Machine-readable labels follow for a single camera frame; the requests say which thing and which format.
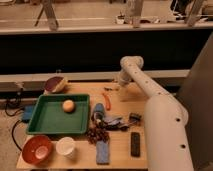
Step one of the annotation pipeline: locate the dark metal fork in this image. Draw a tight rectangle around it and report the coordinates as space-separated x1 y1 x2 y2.
104 87 119 91

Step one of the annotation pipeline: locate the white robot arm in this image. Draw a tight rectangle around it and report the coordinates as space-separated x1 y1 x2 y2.
118 56 194 171

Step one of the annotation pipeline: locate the purple bowl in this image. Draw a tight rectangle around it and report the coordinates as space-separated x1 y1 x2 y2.
44 76 67 93

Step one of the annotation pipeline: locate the red bowl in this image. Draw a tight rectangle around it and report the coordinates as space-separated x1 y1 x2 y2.
22 135 53 165

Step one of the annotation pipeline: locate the orange carrot toy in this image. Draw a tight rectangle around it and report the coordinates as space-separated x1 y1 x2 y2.
102 93 111 111

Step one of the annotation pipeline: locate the small black box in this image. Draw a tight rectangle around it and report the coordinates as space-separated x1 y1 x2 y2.
129 113 142 122

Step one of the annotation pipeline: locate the blue cylindrical bottle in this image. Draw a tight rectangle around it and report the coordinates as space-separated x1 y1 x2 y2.
91 103 105 121

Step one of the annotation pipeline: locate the grey blue crumpled cloth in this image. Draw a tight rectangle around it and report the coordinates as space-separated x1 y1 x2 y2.
100 116 129 131

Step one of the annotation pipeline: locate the black remote control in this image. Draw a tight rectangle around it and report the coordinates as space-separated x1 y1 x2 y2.
131 132 140 157

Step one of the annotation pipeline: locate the bunch of dark grapes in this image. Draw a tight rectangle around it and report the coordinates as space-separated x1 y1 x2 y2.
86 127 109 144

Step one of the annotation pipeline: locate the yellow round fruit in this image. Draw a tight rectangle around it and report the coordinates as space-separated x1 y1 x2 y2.
62 100 75 113

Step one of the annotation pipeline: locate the blue sponge cloth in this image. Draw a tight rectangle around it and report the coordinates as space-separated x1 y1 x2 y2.
96 141 109 164

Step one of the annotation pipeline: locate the green plastic tray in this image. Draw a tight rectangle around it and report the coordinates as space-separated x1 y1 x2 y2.
27 94 90 135

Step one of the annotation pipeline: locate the white cup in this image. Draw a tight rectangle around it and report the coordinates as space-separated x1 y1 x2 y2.
56 137 76 158

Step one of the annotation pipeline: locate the blue electronic box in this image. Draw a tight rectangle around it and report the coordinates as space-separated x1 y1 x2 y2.
21 105 34 123

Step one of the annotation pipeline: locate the black cable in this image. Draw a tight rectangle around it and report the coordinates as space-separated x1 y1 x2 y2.
4 87 25 152

